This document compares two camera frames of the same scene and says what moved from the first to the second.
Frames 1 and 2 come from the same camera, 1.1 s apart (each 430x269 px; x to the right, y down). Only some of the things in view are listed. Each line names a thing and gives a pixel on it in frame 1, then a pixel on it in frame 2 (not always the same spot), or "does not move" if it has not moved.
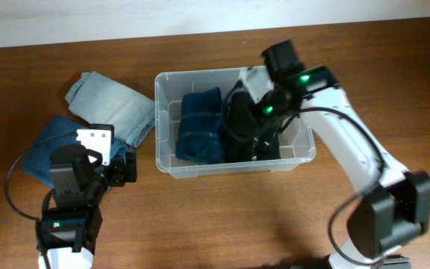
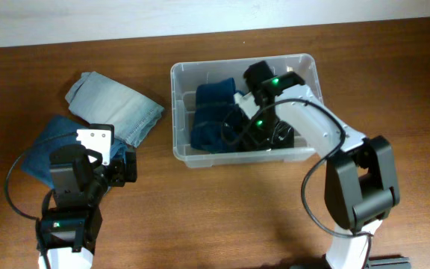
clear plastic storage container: x=297 y=141 → x=186 y=75
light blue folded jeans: x=100 y=100 does not move
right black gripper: x=268 y=122 → x=256 y=134
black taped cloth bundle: x=266 y=146 → x=283 y=135
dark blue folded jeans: x=60 y=131 does not move
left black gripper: x=122 y=172 does not move
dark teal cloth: x=200 y=137 does not move
